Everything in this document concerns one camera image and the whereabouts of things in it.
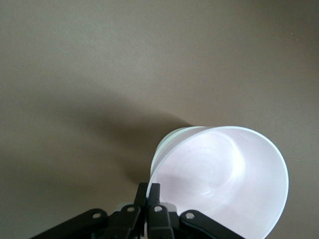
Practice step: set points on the pink bowl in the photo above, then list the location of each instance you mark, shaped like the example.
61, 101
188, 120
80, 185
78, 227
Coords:
224, 174

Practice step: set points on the white bowl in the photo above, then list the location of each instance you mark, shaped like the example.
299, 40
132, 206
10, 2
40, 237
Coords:
165, 147

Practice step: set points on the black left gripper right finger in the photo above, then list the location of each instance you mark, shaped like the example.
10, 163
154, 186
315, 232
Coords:
162, 221

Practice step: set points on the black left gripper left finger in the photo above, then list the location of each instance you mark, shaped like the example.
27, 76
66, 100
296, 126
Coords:
124, 221

